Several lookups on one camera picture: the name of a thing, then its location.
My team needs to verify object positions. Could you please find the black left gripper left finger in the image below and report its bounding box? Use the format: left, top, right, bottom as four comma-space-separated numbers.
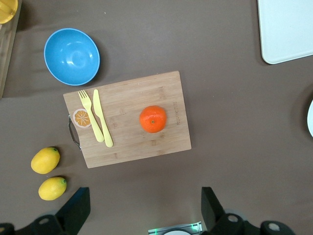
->
0, 187, 91, 235

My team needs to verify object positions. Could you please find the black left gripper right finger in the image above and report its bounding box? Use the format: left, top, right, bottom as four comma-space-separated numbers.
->
201, 187, 294, 235

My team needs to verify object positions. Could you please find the orange mandarin fruit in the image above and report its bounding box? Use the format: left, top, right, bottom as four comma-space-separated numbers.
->
139, 105, 168, 134

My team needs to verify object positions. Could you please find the white round plate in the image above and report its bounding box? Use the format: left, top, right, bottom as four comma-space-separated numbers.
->
307, 99, 313, 138

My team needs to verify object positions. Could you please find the yellow lemon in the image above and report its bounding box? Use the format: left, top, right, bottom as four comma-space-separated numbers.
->
30, 147, 61, 175
38, 177, 67, 201

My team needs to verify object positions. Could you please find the yellow plastic fork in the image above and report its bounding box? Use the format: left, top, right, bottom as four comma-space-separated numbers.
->
77, 89, 105, 143

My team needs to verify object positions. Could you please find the wooden toy orange slice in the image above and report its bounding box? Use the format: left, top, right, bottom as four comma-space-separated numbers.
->
72, 108, 92, 128

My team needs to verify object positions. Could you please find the yellow plastic knife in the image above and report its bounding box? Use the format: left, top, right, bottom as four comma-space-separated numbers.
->
93, 89, 114, 148

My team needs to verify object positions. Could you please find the bamboo cutting board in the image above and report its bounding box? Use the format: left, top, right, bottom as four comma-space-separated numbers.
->
63, 70, 192, 169

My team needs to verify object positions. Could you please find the blue bowl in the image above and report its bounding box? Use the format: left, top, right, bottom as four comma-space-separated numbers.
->
44, 28, 101, 86

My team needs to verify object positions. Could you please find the wooden mug rack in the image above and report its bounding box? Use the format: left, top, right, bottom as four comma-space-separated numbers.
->
0, 4, 22, 98

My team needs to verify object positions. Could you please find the cream bear print tray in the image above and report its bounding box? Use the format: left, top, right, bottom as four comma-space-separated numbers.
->
257, 0, 313, 65

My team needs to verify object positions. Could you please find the yellow mug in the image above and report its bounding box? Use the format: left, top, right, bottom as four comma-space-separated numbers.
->
0, 0, 19, 24

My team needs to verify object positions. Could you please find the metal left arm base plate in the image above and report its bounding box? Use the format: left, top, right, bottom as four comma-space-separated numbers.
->
148, 221, 203, 235

